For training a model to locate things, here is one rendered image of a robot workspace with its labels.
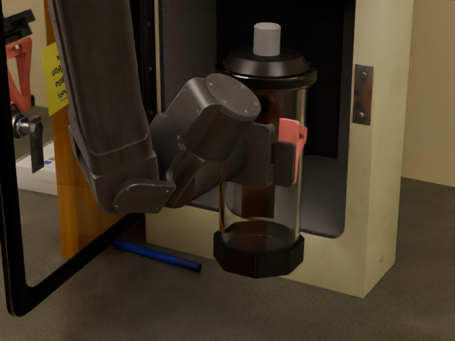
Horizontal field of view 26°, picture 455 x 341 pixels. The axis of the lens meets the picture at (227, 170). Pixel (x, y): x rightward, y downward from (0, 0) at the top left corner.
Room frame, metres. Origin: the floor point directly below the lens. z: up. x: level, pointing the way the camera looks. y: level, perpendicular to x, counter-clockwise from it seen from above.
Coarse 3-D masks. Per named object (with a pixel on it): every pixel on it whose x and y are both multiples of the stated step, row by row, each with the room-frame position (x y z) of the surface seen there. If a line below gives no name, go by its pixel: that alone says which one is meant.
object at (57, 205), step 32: (32, 0) 0.99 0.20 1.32; (32, 32) 0.99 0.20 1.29; (32, 64) 0.98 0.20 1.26; (32, 96) 0.98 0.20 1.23; (64, 96) 1.03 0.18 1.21; (64, 128) 1.03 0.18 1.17; (64, 160) 1.03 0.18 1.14; (0, 192) 0.92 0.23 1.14; (32, 192) 0.97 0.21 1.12; (64, 192) 1.02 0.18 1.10; (0, 224) 0.92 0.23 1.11; (32, 224) 0.96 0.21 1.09; (64, 224) 1.02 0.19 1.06; (96, 224) 1.08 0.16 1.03; (32, 256) 0.96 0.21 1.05; (64, 256) 1.02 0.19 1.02
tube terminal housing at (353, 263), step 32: (384, 0) 1.07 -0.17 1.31; (384, 32) 1.08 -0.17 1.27; (384, 64) 1.08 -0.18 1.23; (352, 96) 1.08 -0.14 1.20; (384, 96) 1.09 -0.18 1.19; (352, 128) 1.07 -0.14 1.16; (384, 128) 1.09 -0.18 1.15; (352, 160) 1.07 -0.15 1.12; (384, 160) 1.10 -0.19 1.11; (352, 192) 1.07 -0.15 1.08; (384, 192) 1.11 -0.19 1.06; (160, 224) 1.21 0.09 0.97; (192, 224) 1.18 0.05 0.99; (352, 224) 1.07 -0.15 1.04; (384, 224) 1.11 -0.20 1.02; (320, 256) 1.09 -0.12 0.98; (352, 256) 1.07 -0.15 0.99; (384, 256) 1.12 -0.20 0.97; (352, 288) 1.07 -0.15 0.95
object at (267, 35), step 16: (256, 32) 1.00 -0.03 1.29; (272, 32) 1.00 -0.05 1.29; (240, 48) 1.03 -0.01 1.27; (256, 48) 1.00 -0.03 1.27; (272, 48) 1.00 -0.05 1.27; (288, 48) 1.03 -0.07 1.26; (224, 64) 1.00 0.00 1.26; (240, 64) 0.98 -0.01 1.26; (256, 64) 0.97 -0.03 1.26; (272, 64) 0.97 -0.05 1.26; (288, 64) 0.98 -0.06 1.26; (304, 64) 0.99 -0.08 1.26
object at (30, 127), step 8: (24, 120) 0.96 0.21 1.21; (32, 120) 0.95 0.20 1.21; (40, 120) 0.96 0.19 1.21; (24, 128) 0.95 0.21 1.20; (32, 128) 0.95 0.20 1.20; (40, 128) 0.95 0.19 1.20; (32, 136) 0.95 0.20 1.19; (40, 136) 0.96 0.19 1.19; (32, 144) 0.95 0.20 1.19; (40, 144) 0.96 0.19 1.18; (32, 152) 0.95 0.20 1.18; (40, 152) 0.96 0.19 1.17; (32, 160) 0.95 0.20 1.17; (40, 160) 0.96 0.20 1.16; (32, 168) 0.94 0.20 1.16; (40, 168) 0.96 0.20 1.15
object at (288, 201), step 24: (312, 72) 0.98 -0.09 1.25; (264, 96) 0.96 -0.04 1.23; (288, 96) 0.97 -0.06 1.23; (264, 120) 0.96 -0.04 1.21; (240, 192) 0.96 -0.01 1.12; (264, 192) 0.96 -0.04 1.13; (288, 192) 0.97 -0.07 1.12; (240, 216) 0.96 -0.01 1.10; (264, 216) 0.96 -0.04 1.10; (288, 216) 0.97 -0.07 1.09; (240, 240) 0.96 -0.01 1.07; (264, 240) 0.96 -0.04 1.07; (288, 240) 0.97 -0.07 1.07
